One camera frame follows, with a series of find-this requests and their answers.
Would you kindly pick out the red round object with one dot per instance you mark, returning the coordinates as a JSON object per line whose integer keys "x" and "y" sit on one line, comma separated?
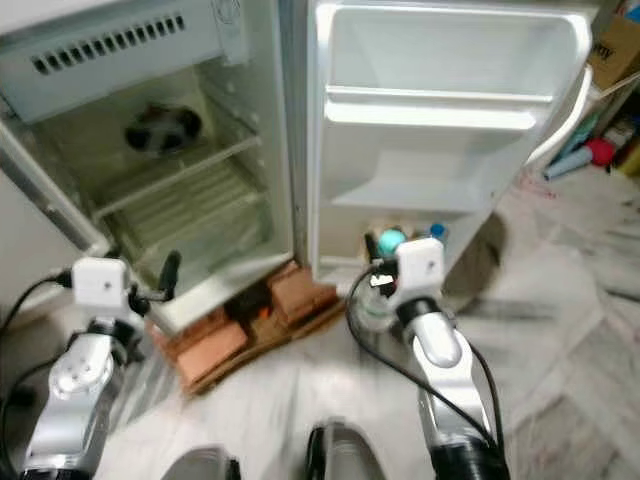
{"x": 600, "y": 152}

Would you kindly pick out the yellow object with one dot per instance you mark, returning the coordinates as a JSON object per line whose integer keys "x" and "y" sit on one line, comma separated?
{"x": 630, "y": 160}

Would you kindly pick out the deep white door shelf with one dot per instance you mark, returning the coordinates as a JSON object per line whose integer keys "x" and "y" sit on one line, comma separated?
{"x": 420, "y": 188}

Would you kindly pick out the brown cardboard box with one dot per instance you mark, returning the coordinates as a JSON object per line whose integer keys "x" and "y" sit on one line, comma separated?
{"x": 618, "y": 55}

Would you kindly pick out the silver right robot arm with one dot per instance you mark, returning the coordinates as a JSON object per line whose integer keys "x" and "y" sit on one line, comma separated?
{"x": 445, "y": 350}

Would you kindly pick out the clear bottle teal cap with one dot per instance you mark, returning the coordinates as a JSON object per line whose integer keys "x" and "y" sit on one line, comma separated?
{"x": 392, "y": 241}

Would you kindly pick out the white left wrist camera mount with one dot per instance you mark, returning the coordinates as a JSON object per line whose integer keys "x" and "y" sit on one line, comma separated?
{"x": 100, "y": 286}

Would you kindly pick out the white fridge door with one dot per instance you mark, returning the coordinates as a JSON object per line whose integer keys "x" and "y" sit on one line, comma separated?
{"x": 440, "y": 55}

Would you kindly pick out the clear fridge shelf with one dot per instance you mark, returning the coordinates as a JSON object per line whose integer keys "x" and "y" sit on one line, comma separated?
{"x": 180, "y": 178}

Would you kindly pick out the blue capped bottle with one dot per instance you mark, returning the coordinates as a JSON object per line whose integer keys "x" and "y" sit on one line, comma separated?
{"x": 437, "y": 231}

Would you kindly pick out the white fridge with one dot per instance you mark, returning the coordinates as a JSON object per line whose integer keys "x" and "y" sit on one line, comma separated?
{"x": 28, "y": 240}

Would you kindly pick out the grey slotted vent panel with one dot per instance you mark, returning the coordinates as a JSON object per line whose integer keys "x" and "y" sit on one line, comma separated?
{"x": 105, "y": 75}

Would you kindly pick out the narrow white door shelf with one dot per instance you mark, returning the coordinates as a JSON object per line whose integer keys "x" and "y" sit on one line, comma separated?
{"x": 435, "y": 110}

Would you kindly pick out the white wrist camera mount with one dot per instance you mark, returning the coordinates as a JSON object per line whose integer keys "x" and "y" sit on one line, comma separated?
{"x": 421, "y": 266}
{"x": 100, "y": 286}

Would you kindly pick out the black round fridge fan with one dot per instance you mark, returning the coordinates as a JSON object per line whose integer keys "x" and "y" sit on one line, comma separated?
{"x": 162, "y": 130}

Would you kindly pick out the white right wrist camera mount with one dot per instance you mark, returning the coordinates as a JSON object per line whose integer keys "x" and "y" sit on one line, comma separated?
{"x": 421, "y": 266}

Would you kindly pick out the blue cylinder object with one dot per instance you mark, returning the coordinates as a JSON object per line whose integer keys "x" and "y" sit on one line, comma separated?
{"x": 567, "y": 165}

